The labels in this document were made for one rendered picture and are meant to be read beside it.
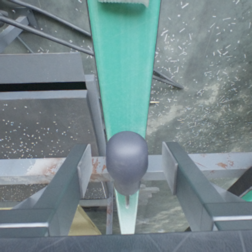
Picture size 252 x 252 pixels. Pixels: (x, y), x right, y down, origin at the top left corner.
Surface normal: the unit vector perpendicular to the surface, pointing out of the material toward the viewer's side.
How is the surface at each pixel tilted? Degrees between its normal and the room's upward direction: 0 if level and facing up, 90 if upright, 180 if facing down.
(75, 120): 0
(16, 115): 0
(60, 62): 0
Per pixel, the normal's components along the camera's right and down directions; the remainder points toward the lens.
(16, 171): -0.01, -0.67
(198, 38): 0.03, 0.74
